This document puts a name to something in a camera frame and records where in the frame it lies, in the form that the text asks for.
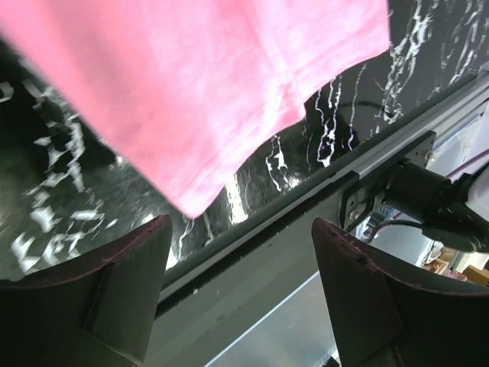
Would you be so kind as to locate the aluminium frame rail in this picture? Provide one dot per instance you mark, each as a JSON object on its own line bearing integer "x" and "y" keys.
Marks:
{"x": 439, "y": 115}

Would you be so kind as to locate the pink t shirt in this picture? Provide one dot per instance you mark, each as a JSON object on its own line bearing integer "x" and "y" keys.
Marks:
{"x": 186, "y": 91}

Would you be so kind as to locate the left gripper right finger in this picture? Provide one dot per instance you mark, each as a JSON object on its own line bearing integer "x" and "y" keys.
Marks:
{"x": 387, "y": 312}

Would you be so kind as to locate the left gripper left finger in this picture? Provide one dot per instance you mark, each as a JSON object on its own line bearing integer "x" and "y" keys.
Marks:
{"x": 94, "y": 310}

